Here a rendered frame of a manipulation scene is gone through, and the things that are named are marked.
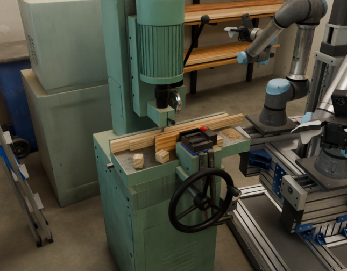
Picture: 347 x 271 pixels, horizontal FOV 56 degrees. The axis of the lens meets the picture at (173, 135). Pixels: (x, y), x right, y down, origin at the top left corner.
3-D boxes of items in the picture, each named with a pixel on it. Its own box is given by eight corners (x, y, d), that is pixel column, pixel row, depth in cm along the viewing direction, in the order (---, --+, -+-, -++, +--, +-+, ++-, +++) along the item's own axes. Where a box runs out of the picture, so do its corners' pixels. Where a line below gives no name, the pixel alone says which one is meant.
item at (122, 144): (112, 153, 137) (111, 143, 135) (110, 151, 139) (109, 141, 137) (228, 123, 162) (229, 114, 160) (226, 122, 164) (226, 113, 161)
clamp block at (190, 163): (190, 178, 127) (191, 158, 123) (174, 161, 138) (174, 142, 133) (221, 168, 133) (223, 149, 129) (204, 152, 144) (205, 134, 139)
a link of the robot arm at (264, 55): (248, 63, 198) (250, 45, 192) (262, 61, 203) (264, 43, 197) (257, 66, 192) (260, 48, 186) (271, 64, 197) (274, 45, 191)
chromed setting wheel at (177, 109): (177, 119, 153) (177, 94, 147) (165, 109, 163) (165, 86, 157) (183, 118, 154) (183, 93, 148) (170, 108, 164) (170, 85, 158)
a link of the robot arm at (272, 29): (296, 12, 147) (240, 70, 189) (313, 9, 152) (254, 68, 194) (285, -9, 150) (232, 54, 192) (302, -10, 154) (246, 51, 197)
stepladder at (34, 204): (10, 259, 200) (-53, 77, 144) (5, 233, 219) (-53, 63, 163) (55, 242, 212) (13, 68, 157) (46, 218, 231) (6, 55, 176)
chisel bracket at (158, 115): (160, 131, 137) (160, 112, 133) (147, 118, 148) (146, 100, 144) (175, 127, 140) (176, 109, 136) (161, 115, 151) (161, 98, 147)
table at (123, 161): (136, 201, 119) (135, 189, 116) (110, 161, 143) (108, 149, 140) (264, 159, 144) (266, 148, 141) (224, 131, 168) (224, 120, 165)
